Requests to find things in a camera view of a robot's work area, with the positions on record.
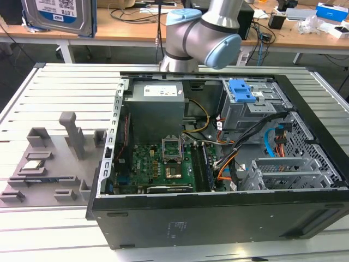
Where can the hard disk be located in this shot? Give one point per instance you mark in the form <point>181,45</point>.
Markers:
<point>60,16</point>

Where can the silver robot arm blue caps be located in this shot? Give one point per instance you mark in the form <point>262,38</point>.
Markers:
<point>191,35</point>

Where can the grey metal disk bay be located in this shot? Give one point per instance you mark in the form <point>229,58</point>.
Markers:
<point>272,163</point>

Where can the grey power supply unit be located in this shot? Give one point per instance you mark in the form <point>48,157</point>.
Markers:
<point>152,114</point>

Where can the CPU socket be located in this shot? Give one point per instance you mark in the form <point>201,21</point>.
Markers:
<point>174,171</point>

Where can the black RAM slot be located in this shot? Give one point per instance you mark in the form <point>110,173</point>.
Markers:
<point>197,166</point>

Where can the green motherboard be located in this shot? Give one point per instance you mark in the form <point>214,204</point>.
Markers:
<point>147,163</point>

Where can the RAM stick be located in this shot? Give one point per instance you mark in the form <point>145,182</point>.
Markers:
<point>41,180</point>
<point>207,166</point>

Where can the black graphics card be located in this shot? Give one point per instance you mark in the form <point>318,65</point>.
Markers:
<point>169,189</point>

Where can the grey metal drive cage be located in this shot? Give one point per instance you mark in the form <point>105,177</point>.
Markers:
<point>240,114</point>

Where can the blue drive bay latch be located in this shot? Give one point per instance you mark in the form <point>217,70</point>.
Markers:
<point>240,95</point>

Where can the black PC case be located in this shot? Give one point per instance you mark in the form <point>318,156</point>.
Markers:
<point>191,223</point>

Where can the white power strip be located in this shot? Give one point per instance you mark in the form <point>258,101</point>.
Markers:
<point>243,58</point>

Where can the wooden desk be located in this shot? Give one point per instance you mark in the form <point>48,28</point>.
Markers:
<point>131,30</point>

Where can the grey parts rack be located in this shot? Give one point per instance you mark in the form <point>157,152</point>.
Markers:
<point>62,163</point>

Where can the silver CPU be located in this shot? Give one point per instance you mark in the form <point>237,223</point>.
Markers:
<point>31,165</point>

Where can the small black box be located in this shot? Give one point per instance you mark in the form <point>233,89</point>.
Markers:
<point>276,21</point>

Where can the flat grey box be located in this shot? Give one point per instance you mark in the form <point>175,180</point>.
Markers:
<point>300,13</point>

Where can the clear plastic bag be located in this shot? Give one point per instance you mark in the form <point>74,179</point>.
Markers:
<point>310,24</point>

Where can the white open box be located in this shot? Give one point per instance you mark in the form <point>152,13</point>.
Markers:
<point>339,31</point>

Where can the blue cardboard box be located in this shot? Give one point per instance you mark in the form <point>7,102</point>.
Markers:
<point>332,12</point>

